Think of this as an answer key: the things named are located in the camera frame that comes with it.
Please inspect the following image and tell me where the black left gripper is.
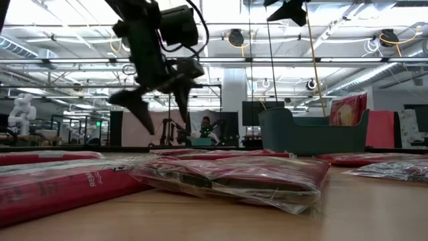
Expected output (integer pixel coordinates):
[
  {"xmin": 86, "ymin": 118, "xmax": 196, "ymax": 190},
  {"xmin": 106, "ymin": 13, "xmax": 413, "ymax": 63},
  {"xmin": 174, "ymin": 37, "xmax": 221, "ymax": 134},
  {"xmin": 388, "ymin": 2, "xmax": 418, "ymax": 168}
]
[{"xmin": 107, "ymin": 5, "xmax": 201, "ymax": 136}]

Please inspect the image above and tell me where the red popcorn bag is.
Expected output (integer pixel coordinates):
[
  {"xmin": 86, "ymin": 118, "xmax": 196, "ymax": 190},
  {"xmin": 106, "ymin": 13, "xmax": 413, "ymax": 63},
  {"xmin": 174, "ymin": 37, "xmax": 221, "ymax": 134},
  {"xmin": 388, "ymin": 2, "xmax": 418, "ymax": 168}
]
[
  {"xmin": 129, "ymin": 156, "xmax": 332, "ymax": 217},
  {"xmin": 343, "ymin": 159, "xmax": 428, "ymax": 184},
  {"xmin": 0, "ymin": 150, "xmax": 106, "ymax": 167},
  {"xmin": 315, "ymin": 152, "xmax": 428, "ymax": 168},
  {"xmin": 328, "ymin": 92, "xmax": 368, "ymax": 127},
  {"xmin": 173, "ymin": 149, "xmax": 297, "ymax": 161},
  {"xmin": 0, "ymin": 155, "xmax": 158, "ymax": 229}
]

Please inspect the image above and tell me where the beige backdrop curtain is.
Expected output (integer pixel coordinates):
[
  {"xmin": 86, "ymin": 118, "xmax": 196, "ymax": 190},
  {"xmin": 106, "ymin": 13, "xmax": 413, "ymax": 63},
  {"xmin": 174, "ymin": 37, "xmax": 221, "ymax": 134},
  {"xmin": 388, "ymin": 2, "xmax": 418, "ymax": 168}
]
[{"xmin": 120, "ymin": 109, "xmax": 191, "ymax": 147}]

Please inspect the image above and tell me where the tall black panel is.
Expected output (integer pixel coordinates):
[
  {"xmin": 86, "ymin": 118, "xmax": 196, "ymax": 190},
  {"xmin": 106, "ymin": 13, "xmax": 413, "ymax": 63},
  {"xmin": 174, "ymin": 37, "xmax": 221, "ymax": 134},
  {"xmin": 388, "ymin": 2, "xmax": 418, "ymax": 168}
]
[{"xmin": 109, "ymin": 110, "xmax": 124, "ymax": 147}]

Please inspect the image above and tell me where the person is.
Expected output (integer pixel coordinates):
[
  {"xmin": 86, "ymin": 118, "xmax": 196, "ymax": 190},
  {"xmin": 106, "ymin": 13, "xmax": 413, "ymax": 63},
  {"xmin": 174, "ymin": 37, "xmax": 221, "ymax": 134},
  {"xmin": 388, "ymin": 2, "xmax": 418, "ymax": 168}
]
[{"xmin": 197, "ymin": 115, "xmax": 220, "ymax": 143}]

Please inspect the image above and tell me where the teal laptop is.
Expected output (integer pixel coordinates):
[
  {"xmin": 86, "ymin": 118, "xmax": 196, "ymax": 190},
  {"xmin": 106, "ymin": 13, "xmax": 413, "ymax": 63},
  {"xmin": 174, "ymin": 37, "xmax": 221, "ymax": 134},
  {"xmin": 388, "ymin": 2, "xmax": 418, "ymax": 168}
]
[{"xmin": 189, "ymin": 137, "xmax": 214, "ymax": 147}]

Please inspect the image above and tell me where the long light strip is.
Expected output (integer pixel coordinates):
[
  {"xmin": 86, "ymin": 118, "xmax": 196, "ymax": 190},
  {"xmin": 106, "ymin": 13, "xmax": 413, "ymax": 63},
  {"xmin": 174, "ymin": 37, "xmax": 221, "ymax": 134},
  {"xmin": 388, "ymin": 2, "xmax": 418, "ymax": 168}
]
[{"xmin": 0, "ymin": 57, "xmax": 428, "ymax": 65}]

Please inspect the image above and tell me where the black monitor screen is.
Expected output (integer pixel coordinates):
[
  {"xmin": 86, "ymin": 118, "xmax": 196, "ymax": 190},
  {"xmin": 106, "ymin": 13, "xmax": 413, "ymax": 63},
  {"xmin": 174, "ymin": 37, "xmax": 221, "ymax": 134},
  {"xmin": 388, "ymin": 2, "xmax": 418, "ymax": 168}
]
[{"xmin": 241, "ymin": 100, "xmax": 286, "ymax": 127}]

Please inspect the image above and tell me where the teal plastic basket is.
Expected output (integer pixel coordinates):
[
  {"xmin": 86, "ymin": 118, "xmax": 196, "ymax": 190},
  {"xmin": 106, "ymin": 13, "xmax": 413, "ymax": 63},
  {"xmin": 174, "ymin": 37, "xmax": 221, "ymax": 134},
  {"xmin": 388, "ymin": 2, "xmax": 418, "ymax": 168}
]
[{"xmin": 257, "ymin": 106, "xmax": 370, "ymax": 157}]

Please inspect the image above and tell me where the red cloth panel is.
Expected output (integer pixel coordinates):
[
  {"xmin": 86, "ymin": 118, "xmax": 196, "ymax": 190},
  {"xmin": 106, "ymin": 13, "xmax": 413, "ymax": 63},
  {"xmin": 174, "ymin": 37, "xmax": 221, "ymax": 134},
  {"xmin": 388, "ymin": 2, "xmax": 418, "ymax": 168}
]
[{"xmin": 365, "ymin": 110, "xmax": 396, "ymax": 149}]

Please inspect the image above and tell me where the patterned white cloth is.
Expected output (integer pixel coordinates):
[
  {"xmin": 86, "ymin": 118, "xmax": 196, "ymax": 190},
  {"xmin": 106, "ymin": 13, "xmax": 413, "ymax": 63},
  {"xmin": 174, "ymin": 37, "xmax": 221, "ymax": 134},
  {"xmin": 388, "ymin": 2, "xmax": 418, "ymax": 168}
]
[{"xmin": 397, "ymin": 108, "xmax": 423, "ymax": 148}]

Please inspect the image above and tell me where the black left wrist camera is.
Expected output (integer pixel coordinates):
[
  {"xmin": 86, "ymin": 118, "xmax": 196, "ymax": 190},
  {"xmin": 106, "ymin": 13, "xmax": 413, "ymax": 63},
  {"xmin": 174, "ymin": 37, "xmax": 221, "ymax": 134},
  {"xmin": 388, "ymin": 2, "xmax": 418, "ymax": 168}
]
[{"xmin": 176, "ymin": 57, "xmax": 205, "ymax": 80}]

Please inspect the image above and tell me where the black looped cable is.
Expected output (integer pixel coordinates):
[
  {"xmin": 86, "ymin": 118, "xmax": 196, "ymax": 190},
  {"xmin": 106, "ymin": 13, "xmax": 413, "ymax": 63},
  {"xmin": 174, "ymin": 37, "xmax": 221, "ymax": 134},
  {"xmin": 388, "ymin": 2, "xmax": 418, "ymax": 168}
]
[{"xmin": 265, "ymin": 19, "xmax": 279, "ymax": 108}]

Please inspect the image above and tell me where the black metal gantry frame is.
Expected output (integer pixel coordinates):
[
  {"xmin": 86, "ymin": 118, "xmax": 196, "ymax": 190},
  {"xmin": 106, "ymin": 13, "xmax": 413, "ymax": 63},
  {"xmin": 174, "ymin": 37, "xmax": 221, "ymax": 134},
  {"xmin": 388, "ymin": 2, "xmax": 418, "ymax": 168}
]
[{"xmin": 167, "ymin": 83, "xmax": 223, "ymax": 148}]

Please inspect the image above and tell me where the silver ventilation duct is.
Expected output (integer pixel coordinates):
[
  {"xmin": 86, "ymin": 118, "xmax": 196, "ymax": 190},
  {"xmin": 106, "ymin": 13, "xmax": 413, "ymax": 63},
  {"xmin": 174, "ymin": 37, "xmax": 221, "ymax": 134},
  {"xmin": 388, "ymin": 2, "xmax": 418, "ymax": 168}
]
[
  {"xmin": 326, "ymin": 42, "xmax": 428, "ymax": 96},
  {"xmin": 0, "ymin": 35, "xmax": 58, "ymax": 61}
]

